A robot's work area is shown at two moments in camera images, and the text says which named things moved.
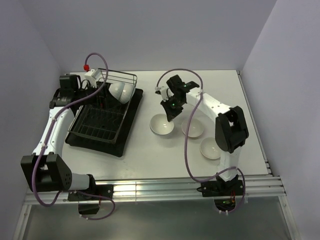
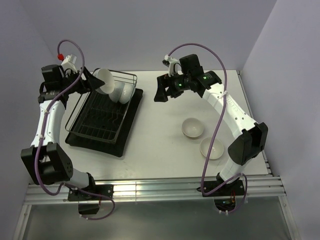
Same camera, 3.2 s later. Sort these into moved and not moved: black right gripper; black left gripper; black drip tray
Moved: black left gripper; black right gripper
Not moved: black drip tray
